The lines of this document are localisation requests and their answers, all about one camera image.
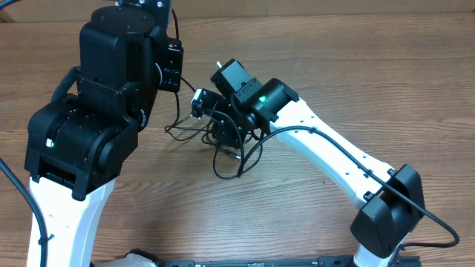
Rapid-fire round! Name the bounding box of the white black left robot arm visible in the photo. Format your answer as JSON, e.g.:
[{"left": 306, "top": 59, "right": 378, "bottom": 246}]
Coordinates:
[{"left": 24, "top": 1, "right": 183, "bottom": 266}]

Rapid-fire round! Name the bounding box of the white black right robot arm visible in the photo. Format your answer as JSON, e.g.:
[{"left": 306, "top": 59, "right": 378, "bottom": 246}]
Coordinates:
[{"left": 191, "top": 59, "right": 425, "bottom": 266}]

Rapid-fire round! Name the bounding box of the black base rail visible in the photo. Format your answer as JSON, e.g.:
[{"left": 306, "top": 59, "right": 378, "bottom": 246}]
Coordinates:
[{"left": 92, "top": 255, "right": 422, "bottom": 267}]

